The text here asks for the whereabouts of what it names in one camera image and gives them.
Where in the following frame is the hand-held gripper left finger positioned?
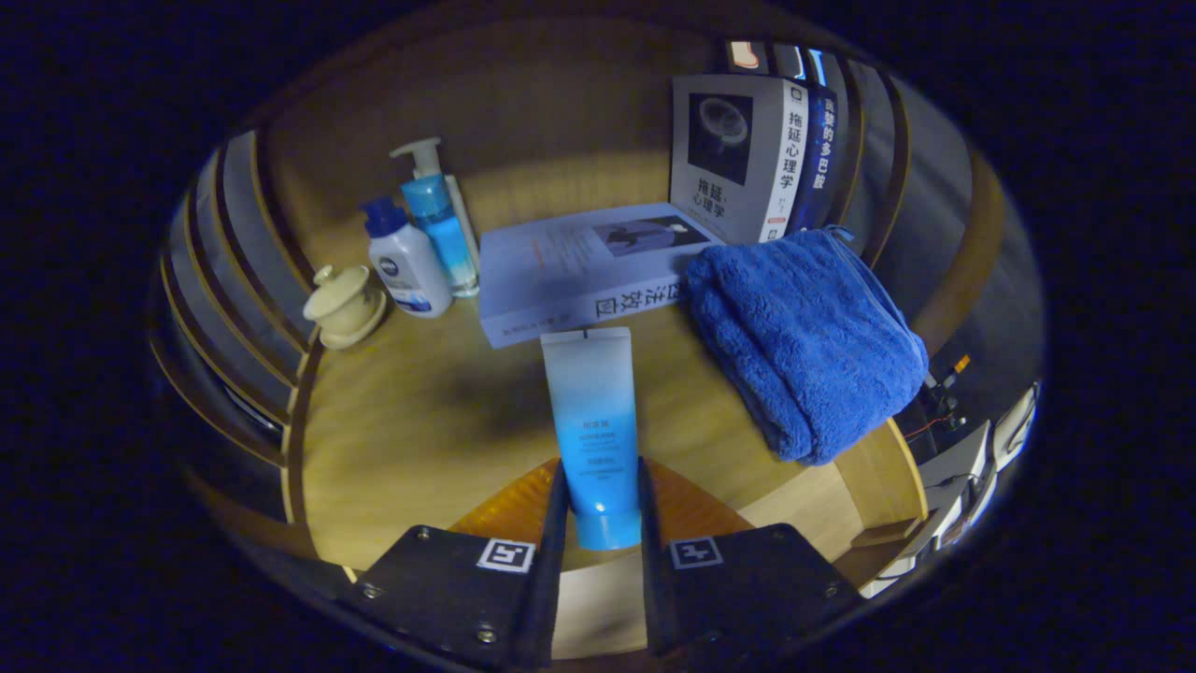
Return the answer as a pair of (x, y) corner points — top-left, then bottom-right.
(341, 456), (571, 670)

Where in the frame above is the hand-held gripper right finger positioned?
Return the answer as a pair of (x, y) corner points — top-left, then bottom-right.
(635, 455), (865, 660)

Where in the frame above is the blue cosmetic tube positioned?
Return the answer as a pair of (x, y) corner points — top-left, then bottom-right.
(540, 326), (644, 551)

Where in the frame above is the wooden countertop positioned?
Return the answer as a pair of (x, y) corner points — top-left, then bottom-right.
(299, 201), (931, 660)

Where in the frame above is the wooden cabinet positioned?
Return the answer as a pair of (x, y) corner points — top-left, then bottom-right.
(149, 9), (1010, 660)

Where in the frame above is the folded blue towel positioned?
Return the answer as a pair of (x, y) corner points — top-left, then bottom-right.
(685, 225), (931, 467)

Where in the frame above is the flat white book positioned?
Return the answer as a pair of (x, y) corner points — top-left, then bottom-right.
(477, 202), (728, 350)

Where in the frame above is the white table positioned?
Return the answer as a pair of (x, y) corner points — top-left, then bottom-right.
(860, 383), (1038, 599)

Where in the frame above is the white bottle with blue cap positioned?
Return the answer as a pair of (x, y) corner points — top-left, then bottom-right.
(360, 196), (454, 320)

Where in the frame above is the beige lidded teacup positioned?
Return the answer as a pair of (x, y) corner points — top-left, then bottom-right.
(302, 264), (388, 351)

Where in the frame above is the black equipment with orange part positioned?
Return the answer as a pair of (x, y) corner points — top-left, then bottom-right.
(920, 353), (973, 436)

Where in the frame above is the blue pump bottle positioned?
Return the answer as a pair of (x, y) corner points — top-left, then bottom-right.
(390, 137), (480, 299)

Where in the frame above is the upright grey white book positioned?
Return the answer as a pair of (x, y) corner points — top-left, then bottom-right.
(669, 74), (810, 246)

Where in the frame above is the upright dark blue book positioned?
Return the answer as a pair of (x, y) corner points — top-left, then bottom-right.
(790, 82), (839, 235)

